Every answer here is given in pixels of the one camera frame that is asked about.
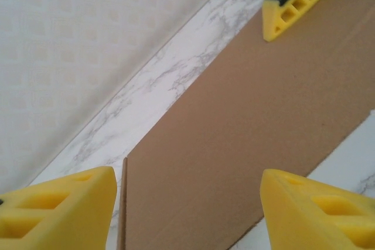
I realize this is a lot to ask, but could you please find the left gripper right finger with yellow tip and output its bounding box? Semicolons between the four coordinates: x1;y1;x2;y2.
260;168;375;250

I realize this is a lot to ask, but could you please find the brown cardboard box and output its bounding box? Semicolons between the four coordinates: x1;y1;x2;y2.
117;0;375;250

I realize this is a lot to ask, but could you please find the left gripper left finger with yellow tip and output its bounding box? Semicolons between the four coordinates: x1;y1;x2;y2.
0;166;118;250

